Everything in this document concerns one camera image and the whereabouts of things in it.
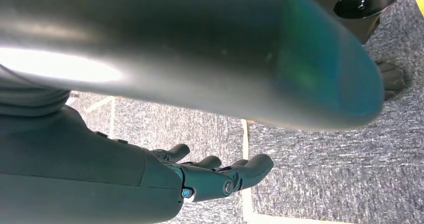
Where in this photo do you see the dark robot foot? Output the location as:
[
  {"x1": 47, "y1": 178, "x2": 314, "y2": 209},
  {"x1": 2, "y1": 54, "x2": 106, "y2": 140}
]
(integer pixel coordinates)
[{"x1": 375, "y1": 60, "x2": 407, "y2": 101}]

